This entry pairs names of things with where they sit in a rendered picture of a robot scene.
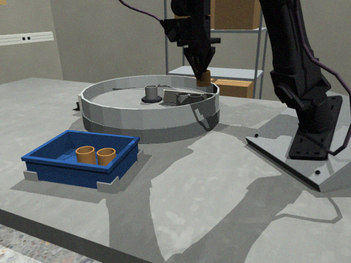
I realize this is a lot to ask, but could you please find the bronze bushing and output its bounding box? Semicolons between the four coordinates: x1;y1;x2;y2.
196;70;211;87
97;148;116;166
76;146;97;164

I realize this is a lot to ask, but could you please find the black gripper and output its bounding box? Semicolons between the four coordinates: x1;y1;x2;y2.
177;15;221;79

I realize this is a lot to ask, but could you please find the blue plastic tray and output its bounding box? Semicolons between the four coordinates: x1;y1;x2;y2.
21;130;139;189

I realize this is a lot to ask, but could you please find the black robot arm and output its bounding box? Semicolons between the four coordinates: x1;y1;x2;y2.
164;0;343;161

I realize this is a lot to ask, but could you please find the grey metal bushing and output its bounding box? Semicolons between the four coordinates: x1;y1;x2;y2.
145;85;158;100
189;93;202;104
176;92;189;106

